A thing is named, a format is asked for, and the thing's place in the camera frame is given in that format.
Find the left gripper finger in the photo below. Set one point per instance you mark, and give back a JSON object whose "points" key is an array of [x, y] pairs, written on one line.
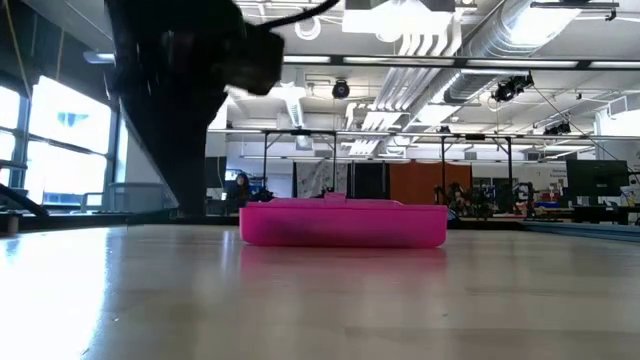
{"points": [[185, 160]]}

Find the pink plastic supply box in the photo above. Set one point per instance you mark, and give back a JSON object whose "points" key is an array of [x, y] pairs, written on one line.
{"points": [[340, 225]]}

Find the black computer monitor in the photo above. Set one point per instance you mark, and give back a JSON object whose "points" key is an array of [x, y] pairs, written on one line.
{"points": [[216, 172], [597, 177]]}

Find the grey storage bin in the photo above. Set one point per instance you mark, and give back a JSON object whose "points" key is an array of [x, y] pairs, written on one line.
{"points": [[135, 197]]}

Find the person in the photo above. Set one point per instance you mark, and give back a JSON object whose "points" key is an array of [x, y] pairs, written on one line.
{"points": [[242, 187]]}

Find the large window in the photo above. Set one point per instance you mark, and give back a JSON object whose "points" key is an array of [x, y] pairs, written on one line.
{"points": [[70, 115]]}

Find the black crossbar with lights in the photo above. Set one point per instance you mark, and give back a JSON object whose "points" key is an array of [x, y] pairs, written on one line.
{"points": [[337, 60]]}

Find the black partition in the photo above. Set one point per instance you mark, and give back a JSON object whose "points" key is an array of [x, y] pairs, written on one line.
{"points": [[369, 180]]}

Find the orange partition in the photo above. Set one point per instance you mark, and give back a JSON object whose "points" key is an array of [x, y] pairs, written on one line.
{"points": [[425, 182]]}

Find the white ceiling pipes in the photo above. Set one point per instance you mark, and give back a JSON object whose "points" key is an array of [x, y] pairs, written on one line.
{"points": [[415, 45]]}

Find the black ceiling spotlight cluster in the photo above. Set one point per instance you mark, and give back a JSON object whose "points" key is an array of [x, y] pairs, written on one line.
{"points": [[507, 90]]}

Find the background robot arms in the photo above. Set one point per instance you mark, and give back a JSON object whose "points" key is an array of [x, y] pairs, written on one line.
{"points": [[525, 192]]}

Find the blue mat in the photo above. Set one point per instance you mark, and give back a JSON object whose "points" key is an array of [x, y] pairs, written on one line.
{"points": [[590, 231]]}

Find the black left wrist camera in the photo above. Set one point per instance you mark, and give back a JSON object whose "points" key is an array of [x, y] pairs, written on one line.
{"points": [[257, 60]]}

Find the black background workstation frame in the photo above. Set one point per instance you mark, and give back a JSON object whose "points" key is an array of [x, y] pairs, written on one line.
{"points": [[300, 132], [475, 136]]}

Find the black ceiling camera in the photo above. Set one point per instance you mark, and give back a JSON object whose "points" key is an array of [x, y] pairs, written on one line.
{"points": [[341, 89]]}

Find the silver ventilation duct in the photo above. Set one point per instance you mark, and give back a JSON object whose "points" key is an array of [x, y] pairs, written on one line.
{"points": [[500, 40]]}

